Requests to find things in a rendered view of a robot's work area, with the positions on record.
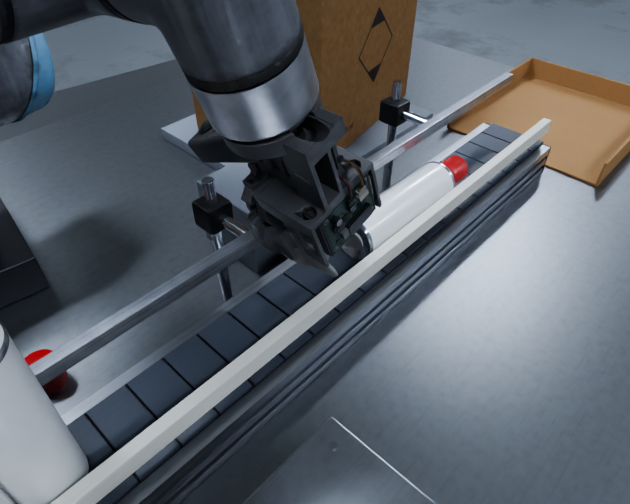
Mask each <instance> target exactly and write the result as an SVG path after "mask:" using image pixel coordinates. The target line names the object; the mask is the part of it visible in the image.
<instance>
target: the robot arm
mask: <svg viewBox="0 0 630 504"><path fill-rule="evenodd" d="M101 15H107V16H111V17H115V18H119V19H123V20H127V21H131V22H136V23H140V24H145V25H153V26H156V27H157V28H158V29H159V30H160V31H161V32H162V34H163V36H164V38H165V40H166V42H167V43H168V45H169V47H170V49H171V51H172V53H173V54H174V56H175V58H176V60H177V62H178V64H179V65H180V67H181V69H182V71H183V73H184V74H185V76H186V79H187V82H188V83H189V85H190V87H191V89H192V91H193V93H194V94H195V96H196V98H197V100H198V102H199V104H200V105H201V107H202V109H203V111H204V113H205V114H206V116H207V119H205V120H204V122H203V123H202V124H201V126H200V129H199V131H198V132H197V133H196V134H195V135H194V136H193V137H192V138H191V139H190V140H189V141H188V146H189V147H190V148H191V149H192V151H193V152H194V153H195V154H196V155H197V156H198V157H199V159H200V160H201V161H202V162H204V163H248V164H247V165H248V167H249V169H250V170H251V171H250V174H249V175H248V176H247V177H246V178H245V179H244V180H243V181H242V182H243V184H244V190H243V193H242V196H241V200H243V201H244V202H246V206H247V208H248V210H249V211H250V213H249V214H248V215H247V216H246V217H245V220H246V221H247V222H248V223H249V224H250V227H251V231H252V233H253V236H254V237H255V239H256V240H257V241H258V242H259V243H260V244H261V245H263V246H264V247H266V248H267V249H269V250H270V251H272V252H277V253H280V254H283V255H285V256H286V257H288V258H289V259H291V260H292V261H295V262H297V263H300V264H302V265H304V266H307V267H313V268H317V269H319V270H321V271H323V272H325V273H327V274H329V275H330V276H333V277H336V276H338V273H337V271H336V270H335V269H334V267H333V266H332V265H331V264H330V263H328V260H329V256H334V255H335V254H336V253H337V252H338V251H339V250H340V249H341V247H342V246H343V245H347V246H350V247H353V248H356V249H361V248H362V247H363V241H362V239H361V237H360V236H359V235H358V234H357V233H356V231H357V230H358V229H359V228H360V227H361V226H362V225H363V224H364V222H365V221H366V220H367V219H368V218H369V217H370V216H371V214H372V213H373V211H374V210H375V209H376V206H377V207H379V208H380V207H381V206H382V203H381V198H380V194H379V189H378V184H377V179H376V175H375V170H374V165H373V162H371V161H369V160H367V159H365V158H363V157H360V156H358V155H356V154H354V153H352V152H350V151H348V150H346V149H343V148H341V147H339V146H337V145H336V143H337V142H338V141H339V140H340V139H341V138H342V137H343V136H344V135H345V133H346V128H345V124H344V120H343V117H342V116H340V115H337V114H335V113H333V112H330V111H328V110H326V109H323V104H322V101H321V97H320V94H319V82H318V78H317V75H316V71H315V68H314V64H313V61H312V58H311V54H310V51H309V47H308V44H307V40H306V37H305V33H304V28H303V25H302V21H301V18H300V14H299V11H298V7H297V4H296V0H0V127H1V126H3V125H6V124H8V123H15V122H18V121H21V120H22V119H24V118H25V117H26V116H27V115H29V114H31V113H33V112H35V111H37V110H39V109H41V108H43V107H44V106H46V105H47V104H48V102H49V100H50V98H51V97H52V95H53V92H54V88H55V71H54V64H53V60H52V56H51V52H50V49H49V46H48V44H47V41H46V39H45V37H44V34H43V32H46V31H49V30H53V29H56V28H59V27H62V26H65V25H69V24H72V23H75V22H78V21H81V20H84V19H87V18H91V17H94V16H101ZM368 175H369V176H370V180H369V176H368ZM370 181H371V185H372V189H373V193H372V189H371V185H370ZM375 205H376V206H375Z"/></svg>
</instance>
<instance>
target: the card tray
mask: <svg viewBox="0 0 630 504"><path fill-rule="evenodd" d="M508 73H511V74H513V78H512V82H511V83H510V84H509V85H507V86H506V87H504V88H503V89H501V90H500V91H498V92H496V93H495V94H493V95H492V96H490V97H489V98H487V99H486V100H484V101H483V102H481V103H479V104H478V105H476V106H475V107H473V108H472V109H470V110H469V111H467V112H466V113H464V114H462V115H461V116H459V117H458V118H456V119H455V120H453V121H452V122H450V123H448V125H447V128H448V129H450V130H453V131H455V132H458V133H461V134H463V135H467V134H468V133H470V132H471V131H473V130H474V129H476V128H477V127H479V126H480V125H481V124H483V123H489V124H491V125H492V124H493V123H494V124H496V125H499V126H502V127H505V128H507V129H510V130H513V131H516V132H518V133H521V134H524V133H525V132H527V131H528V130H529V129H530V128H532V127H533V126H534V125H536V124H537V123H538V122H539V121H541V120H542V119H543V118H546V119H549V120H551V124H550V127H549V129H548V132H547V133H546V134H545V135H543V136H542V137H541V138H540V139H539V140H540V141H543V144H546V145H548V146H551V149H550V152H549V155H548V158H547V161H546V163H545V167H548V168H550V169H553V170H555V171H558V172H560V173H563V174H566V175H568V176H571V177H573V178H576V179H578V180H581V181H583V182H586V183H589V184H591V185H594V186H596V187H597V186H598V185H599V184H600V183H601V182H602V181H603V180H604V179H605V178H606V177H607V175H608V174H609V173H610V172H611V171H612V170H613V169H614V168H615V167H616V166H617V165H618V164H619V162H620V161H621V160H622V159H623V158H624V157H625V156H626V155H627V154H628V153H629V152H630V85H629V84H625V83H622V82H618V81H615V80H611V79H608V78H604V77H600V76H597V75H593V74H590V73H586V72H583V71H579V70H575V69H572V68H568V67H565V66H561V65H558V64H554V63H551V62H547V61H543V60H540V59H536V58H533V57H531V58H529V59H528V60H526V61H525V62H523V63H521V64H520V65H518V66H516V67H515V68H513V69H512V70H510V71H508Z"/></svg>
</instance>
